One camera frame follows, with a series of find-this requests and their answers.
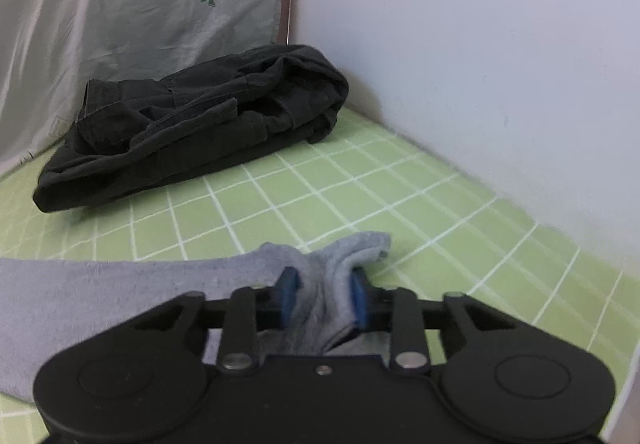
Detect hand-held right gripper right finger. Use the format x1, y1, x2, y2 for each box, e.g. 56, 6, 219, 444
349, 268, 517, 373

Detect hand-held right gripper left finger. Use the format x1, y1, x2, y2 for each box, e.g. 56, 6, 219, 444
132, 266, 302, 373

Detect grey shirt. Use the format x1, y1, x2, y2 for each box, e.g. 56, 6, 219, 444
0, 231, 394, 407

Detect black pants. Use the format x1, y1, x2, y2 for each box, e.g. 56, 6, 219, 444
32, 43, 350, 214

